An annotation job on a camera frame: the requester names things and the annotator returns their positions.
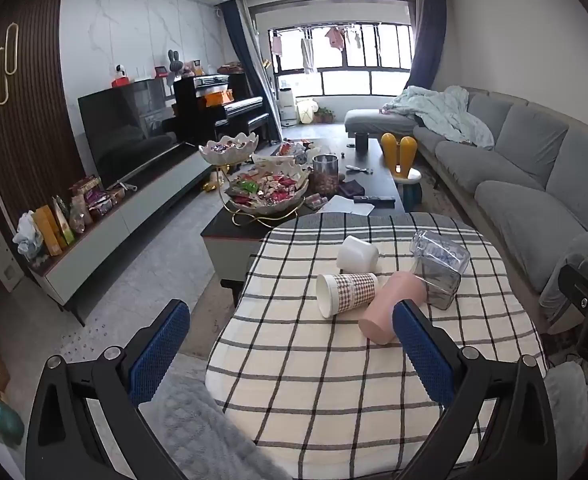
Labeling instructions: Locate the black television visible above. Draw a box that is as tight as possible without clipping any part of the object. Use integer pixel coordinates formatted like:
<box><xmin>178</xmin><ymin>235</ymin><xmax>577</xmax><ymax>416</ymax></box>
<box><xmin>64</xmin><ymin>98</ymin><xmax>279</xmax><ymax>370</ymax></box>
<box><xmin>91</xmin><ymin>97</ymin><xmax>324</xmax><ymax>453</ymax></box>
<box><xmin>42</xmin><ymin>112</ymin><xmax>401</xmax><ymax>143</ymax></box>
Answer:
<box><xmin>78</xmin><ymin>77</ymin><xmax>195</xmax><ymax>188</ymax></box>

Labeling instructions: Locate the glass jar of nuts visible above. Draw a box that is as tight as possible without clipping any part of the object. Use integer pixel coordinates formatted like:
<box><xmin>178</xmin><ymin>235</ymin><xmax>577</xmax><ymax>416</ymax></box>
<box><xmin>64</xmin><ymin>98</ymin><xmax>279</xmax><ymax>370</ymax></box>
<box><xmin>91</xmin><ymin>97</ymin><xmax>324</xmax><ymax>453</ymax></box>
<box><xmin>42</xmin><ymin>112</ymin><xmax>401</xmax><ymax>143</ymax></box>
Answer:
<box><xmin>312</xmin><ymin>154</ymin><xmax>341</xmax><ymax>197</ymax></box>

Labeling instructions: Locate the blue curtain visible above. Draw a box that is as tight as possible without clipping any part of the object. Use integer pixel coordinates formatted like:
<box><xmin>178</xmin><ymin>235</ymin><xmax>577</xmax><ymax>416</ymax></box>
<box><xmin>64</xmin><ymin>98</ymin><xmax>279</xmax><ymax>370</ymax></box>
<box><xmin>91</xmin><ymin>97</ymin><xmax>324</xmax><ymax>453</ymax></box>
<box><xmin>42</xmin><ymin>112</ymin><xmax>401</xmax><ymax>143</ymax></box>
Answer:
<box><xmin>406</xmin><ymin>0</ymin><xmax>447</xmax><ymax>92</ymax></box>
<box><xmin>218</xmin><ymin>0</ymin><xmax>285</xmax><ymax>146</ymax></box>

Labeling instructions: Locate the white blue plastic bag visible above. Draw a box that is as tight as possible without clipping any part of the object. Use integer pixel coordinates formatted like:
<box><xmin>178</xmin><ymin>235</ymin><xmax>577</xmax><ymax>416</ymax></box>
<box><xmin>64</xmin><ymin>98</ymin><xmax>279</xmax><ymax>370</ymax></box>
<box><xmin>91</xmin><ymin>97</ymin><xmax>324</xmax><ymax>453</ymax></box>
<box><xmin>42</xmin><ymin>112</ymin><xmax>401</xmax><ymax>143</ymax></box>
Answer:
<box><xmin>13</xmin><ymin>212</ymin><xmax>42</xmax><ymax>261</ymax></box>

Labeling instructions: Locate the white air purifier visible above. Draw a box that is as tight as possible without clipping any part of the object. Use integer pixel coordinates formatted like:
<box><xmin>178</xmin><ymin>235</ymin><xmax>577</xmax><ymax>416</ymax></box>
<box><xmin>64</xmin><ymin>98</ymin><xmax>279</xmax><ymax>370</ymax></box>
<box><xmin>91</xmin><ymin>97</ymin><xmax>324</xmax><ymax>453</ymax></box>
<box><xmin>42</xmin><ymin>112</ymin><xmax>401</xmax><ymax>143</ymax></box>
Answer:
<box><xmin>278</xmin><ymin>88</ymin><xmax>297</xmax><ymax>127</ymax></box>

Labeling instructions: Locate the light blue blanket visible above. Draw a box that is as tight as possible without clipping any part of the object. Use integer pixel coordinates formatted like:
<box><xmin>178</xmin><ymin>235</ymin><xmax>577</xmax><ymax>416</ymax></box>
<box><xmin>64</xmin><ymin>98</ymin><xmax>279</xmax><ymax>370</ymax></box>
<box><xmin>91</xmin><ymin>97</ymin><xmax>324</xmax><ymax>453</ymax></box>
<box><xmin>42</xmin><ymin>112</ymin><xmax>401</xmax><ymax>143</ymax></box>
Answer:
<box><xmin>381</xmin><ymin>85</ymin><xmax>495</xmax><ymax>150</ymax></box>

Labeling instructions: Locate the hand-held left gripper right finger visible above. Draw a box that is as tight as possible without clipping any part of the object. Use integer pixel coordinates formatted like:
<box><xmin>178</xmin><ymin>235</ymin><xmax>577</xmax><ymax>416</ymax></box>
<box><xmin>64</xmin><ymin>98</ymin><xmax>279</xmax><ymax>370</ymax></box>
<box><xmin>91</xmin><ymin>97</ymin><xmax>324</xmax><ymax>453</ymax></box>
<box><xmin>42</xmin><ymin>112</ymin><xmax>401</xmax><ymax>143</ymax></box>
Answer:
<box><xmin>392</xmin><ymin>300</ymin><xmax>560</xmax><ymax>480</ymax></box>

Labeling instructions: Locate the yellow snack box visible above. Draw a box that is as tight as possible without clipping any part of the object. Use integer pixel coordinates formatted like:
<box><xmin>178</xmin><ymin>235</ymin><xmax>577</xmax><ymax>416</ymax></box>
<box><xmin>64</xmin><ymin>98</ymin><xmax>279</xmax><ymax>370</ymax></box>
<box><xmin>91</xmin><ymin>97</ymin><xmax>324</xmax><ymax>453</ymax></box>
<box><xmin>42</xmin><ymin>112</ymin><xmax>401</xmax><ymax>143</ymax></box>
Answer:
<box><xmin>31</xmin><ymin>205</ymin><xmax>68</xmax><ymax>257</ymax></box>

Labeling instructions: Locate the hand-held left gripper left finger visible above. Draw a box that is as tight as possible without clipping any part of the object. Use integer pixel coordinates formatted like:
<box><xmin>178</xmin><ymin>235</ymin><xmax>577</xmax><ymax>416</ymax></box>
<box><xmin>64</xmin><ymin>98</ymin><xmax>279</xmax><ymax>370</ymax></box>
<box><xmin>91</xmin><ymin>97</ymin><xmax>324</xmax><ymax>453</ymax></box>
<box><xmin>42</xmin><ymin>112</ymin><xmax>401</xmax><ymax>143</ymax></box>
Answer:
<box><xmin>24</xmin><ymin>299</ymin><xmax>195</xmax><ymax>480</ymax></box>

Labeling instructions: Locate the dark coffee table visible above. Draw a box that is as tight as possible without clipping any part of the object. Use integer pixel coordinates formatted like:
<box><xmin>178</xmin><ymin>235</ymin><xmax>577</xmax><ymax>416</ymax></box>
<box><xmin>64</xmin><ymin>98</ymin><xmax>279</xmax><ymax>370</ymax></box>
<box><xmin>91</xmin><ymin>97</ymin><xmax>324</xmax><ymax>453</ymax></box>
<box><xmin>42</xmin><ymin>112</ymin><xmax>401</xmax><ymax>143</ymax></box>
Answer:
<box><xmin>200</xmin><ymin>137</ymin><xmax>405</xmax><ymax>306</ymax></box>

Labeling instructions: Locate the clear plastic cup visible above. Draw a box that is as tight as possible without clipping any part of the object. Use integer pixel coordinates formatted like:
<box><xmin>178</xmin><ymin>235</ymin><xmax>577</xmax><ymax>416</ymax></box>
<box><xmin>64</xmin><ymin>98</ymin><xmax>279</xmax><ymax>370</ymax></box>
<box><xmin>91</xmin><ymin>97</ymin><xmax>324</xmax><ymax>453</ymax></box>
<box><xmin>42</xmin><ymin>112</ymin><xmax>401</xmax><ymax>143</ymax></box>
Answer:
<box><xmin>409</xmin><ymin>230</ymin><xmax>471</xmax><ymax>311</ymax></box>

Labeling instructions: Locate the pile of wrapped candies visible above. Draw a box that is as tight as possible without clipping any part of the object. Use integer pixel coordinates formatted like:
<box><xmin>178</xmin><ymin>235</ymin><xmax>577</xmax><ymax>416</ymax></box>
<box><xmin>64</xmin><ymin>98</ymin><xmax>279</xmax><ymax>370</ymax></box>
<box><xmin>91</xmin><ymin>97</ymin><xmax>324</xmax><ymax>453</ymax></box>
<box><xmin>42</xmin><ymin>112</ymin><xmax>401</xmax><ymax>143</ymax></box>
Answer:
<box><xmin>226</xmin><ymin>170</ymin><xmax>307</xmax><ymax>206</ymax></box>

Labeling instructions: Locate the red snack packet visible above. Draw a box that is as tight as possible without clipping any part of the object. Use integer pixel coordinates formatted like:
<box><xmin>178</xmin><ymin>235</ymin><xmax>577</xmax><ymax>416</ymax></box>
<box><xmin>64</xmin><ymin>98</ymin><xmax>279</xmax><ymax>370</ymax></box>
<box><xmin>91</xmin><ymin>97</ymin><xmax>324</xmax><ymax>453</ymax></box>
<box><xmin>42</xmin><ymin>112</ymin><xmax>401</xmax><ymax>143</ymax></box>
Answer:
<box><xmin>69</xmin><ymin>175</ymin><xmax>106</xmax><ymax>207</ymax></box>

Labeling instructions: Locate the white cup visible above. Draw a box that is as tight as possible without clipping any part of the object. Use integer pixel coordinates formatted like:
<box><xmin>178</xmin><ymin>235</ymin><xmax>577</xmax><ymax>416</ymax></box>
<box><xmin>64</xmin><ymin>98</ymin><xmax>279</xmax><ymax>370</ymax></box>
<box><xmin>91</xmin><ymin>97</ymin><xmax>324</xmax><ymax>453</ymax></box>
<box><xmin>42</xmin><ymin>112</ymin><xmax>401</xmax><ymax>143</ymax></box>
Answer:
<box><xmin>336</xmin><ymin>235</ymin><xmax>381</xmax><ymax>272</ymax></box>

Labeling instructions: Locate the stool with yellow ears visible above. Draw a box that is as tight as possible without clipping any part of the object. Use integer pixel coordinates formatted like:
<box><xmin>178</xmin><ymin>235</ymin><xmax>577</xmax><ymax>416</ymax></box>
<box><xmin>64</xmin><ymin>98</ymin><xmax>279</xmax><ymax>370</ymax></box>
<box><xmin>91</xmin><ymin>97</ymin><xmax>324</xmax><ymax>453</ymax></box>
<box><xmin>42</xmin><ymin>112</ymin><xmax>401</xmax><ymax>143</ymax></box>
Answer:
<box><xmin>380</xmin><ymin>132</ymin><xmax>423</xmax><ymax>213</ymax></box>

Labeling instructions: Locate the grey rabbit plush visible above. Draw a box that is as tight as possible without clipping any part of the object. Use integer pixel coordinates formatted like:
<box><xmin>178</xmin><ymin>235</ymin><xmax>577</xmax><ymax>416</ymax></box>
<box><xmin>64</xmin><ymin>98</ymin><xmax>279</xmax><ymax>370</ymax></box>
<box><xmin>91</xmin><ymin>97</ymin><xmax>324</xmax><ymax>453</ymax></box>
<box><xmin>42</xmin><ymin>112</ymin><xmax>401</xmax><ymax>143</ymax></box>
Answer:
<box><xmin>166</xmin><ymin>50</ymin><xmax>185</xmax><ymax>85</ymax></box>

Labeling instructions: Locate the black piano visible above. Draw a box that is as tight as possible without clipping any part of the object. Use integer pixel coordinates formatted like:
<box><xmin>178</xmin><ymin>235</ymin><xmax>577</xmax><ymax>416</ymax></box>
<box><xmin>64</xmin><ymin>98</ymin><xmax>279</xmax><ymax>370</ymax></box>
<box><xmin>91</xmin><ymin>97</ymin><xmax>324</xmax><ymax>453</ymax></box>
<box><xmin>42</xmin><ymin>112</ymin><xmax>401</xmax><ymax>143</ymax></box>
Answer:
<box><xmin>173</xmin><ymin>72</ymin><xmax>272</xmax><ymax>147</ymax></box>

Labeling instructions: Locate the pink cup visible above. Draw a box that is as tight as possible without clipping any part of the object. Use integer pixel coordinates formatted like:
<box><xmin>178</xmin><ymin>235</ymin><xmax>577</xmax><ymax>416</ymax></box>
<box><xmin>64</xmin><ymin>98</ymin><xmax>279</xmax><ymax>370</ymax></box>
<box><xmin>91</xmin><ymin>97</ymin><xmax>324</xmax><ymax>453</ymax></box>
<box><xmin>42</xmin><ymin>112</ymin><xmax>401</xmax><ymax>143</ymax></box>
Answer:
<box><xmin>359</xmin><ymin>271</ymin><xmax>427</xmax><ymax>346</ymax></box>

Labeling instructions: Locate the white paper sheet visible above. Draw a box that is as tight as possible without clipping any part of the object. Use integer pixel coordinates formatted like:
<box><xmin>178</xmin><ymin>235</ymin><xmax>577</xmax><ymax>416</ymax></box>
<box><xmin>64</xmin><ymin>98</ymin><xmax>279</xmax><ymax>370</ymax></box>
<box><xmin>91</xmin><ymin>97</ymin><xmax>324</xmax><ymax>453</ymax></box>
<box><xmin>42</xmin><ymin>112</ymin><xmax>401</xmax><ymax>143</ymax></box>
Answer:
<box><xmin>320</xmin><ymin>196</ymin><xmax>375</xmax><ymax>217</ymax></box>

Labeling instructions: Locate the grey sofa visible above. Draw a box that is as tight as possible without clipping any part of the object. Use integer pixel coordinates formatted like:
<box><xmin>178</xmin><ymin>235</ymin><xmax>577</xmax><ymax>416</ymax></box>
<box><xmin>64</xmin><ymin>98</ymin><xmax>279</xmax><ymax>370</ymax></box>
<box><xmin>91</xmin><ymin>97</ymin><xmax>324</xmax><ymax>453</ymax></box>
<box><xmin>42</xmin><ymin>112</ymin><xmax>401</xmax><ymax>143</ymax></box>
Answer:
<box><xmin>344</xmin><ymin>87</ymin><xmax>588</xmax><ymax>331</ymax></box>

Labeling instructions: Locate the black white checkered cloth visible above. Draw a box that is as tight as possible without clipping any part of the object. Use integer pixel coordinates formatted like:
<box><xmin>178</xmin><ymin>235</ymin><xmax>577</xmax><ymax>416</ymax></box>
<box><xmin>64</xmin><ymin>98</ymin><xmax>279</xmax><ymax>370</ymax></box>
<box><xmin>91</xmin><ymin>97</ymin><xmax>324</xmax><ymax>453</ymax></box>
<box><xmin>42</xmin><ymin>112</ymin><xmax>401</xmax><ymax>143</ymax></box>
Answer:
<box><xmin>205</xmin><ymin>212</ymin><xmax>549</xmax><ymax>480</ymax></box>

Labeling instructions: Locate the grey television cabinet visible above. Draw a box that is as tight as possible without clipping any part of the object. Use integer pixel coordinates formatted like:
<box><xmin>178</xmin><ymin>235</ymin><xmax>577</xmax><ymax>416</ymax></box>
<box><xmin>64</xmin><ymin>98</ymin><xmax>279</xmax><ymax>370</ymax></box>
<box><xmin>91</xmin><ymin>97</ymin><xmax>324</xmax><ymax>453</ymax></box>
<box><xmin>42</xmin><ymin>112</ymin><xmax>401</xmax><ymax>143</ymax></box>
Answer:
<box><xmin>26</xmin><ymin>147</ymin><xmax>215</xmax><ymax>328</ymax></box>

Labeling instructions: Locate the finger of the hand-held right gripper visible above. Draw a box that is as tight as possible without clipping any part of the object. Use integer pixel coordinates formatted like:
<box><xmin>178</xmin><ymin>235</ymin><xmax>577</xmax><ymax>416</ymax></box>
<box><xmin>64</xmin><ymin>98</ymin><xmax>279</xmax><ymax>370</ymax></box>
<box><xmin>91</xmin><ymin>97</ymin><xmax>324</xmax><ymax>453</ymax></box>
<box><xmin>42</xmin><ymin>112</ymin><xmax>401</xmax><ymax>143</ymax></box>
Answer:
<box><xmin>558</xmin><ymin>264</ymin><xmax>588</xmax><ymax>322</ymax></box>

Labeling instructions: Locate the white tiered candy bowl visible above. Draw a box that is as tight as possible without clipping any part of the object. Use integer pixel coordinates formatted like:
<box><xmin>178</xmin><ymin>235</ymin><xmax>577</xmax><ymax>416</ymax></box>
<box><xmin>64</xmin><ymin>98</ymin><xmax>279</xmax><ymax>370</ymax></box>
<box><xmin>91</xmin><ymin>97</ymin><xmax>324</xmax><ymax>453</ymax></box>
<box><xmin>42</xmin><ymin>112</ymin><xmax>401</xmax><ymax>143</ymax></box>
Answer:
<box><xmin>198</xmin><ymin>131</ymin><xmax>311</xmax><ymax>231</ymax></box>

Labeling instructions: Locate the plaid paper cup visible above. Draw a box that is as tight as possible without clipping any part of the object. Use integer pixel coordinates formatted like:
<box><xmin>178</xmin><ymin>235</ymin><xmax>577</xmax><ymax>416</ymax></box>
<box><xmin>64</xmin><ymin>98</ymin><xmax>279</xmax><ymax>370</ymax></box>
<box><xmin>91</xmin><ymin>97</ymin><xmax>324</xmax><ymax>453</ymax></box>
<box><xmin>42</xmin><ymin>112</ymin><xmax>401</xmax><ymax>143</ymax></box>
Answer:
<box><xmin>316</xmin><ymin>272</ymin><xmax>379</xmax><ymax>318</ymax></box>

